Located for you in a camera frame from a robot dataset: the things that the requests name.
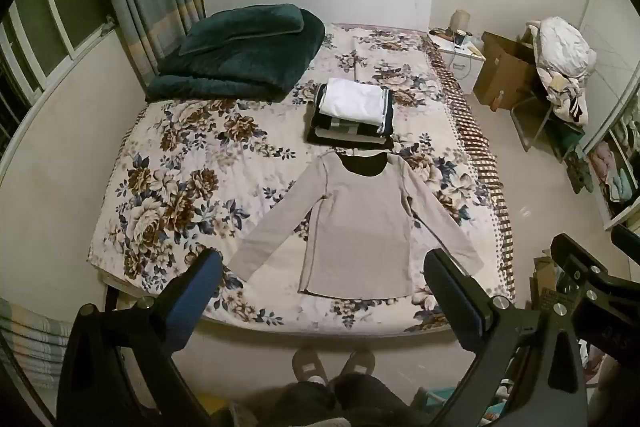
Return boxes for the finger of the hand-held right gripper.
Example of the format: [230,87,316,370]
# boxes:
[550,233,640,323]
[611,224,640,254]

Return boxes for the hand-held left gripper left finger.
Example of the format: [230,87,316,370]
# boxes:
[56,248,224,427]

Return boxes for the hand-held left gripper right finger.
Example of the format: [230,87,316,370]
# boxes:
[422,248,588,427]

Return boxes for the grey long-sleeve shirt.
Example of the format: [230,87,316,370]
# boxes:
[228,150,485,299]

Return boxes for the pile of mixed clothes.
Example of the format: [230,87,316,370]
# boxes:
[540,67,591,125]

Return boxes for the stack of dark folded clothes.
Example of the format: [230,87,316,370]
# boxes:
[306,83,396,151]

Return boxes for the small cardboard box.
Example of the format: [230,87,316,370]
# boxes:
[532,254,558,308]

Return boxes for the teal folded cloth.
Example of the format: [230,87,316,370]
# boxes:
[607,169,633,202]

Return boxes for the pink folded cloth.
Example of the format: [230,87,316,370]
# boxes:
[592,144,618,178]

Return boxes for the bed with floral sheet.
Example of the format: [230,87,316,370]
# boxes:
[87,23,516,338]

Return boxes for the person's feet in slippers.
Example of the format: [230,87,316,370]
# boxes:
[291,347,326,383]

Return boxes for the striped cloth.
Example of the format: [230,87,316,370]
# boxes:
[0,297,76,388]

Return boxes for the white puffy jacket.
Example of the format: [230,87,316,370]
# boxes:
[525,17,598,80]

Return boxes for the white wardrobe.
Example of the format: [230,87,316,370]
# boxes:
[580,0,640,230]

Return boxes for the large cardboard box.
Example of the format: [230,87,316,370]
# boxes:
[472,32,543,110]

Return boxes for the dark green folded blanket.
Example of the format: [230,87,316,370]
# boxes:
[145,3,326,104]

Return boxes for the white folded garment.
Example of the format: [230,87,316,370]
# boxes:
[319,78,392,126]

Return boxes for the white nightstand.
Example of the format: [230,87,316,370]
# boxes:
[429,28,487,95]

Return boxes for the dark green pillow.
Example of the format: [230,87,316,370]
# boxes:
[179,3,306,56]

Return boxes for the cream table lamp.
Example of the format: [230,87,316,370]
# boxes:
[450,9,473,38]

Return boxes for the window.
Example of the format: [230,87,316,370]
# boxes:
[0,0,118,118]

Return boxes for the metal frame chair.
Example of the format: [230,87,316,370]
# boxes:
[510,77,586,158]

